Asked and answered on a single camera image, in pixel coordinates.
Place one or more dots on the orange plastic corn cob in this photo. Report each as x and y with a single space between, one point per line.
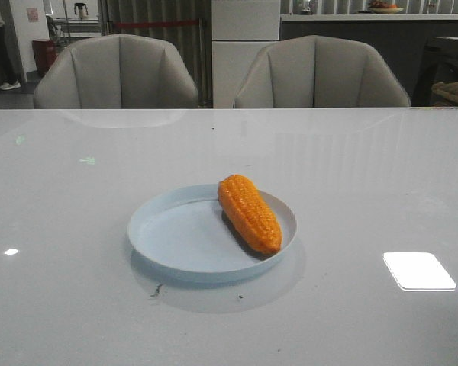
249 214

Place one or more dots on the light blue round plate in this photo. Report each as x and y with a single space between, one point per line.
185 235

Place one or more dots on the right grey upholstered chair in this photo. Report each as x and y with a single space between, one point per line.
320 72

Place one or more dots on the grey upholstered chair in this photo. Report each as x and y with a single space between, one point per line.
320 72
119 71

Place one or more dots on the white cabinet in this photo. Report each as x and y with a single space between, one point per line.
240 29

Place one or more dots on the left grey upholstered chair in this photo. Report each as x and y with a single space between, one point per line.
119 71

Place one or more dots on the red barrier belt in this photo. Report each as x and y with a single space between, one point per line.
157 24

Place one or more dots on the dark counter with white top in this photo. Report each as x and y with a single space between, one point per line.
400 38

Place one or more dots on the red bin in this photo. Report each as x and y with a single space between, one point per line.
44 55

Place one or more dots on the fruit bowl on counter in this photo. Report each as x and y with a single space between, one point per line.
384 7

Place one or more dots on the tan cushion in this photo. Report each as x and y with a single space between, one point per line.
448 91

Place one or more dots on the metal stanchion post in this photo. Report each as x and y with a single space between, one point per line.
202 56

